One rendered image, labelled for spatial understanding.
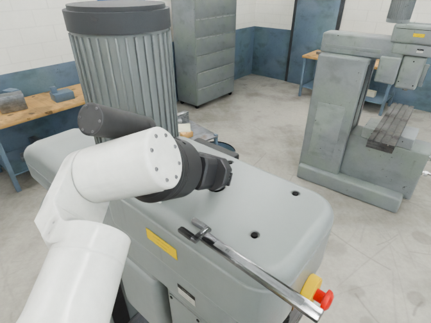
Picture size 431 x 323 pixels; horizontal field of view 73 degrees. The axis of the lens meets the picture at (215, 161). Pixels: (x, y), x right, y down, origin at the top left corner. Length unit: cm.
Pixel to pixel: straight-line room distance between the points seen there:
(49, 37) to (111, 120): 460
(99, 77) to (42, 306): 44
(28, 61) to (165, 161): 457
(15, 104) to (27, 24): 112
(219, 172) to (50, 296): 29
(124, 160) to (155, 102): 35
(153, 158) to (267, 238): 28
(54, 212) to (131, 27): 37
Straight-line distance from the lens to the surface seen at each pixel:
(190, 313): 80
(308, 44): 754
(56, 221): 30
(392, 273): 323
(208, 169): 44
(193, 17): 556
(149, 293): 87
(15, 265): 341
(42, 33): 488
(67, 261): 27
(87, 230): 27
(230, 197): 58
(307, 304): 43
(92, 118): 32
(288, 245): 50
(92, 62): 61
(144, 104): 61
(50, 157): 110
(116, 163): 30
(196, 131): 322
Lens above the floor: 225
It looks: 32 degrees down
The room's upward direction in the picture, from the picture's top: straight up
